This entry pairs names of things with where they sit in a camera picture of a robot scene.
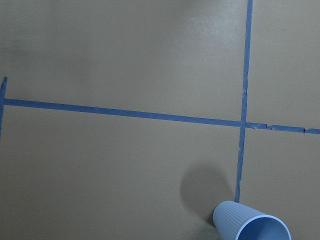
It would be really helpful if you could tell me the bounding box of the blue ribbed cup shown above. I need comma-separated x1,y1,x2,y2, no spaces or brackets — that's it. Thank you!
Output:
212,200,292,240

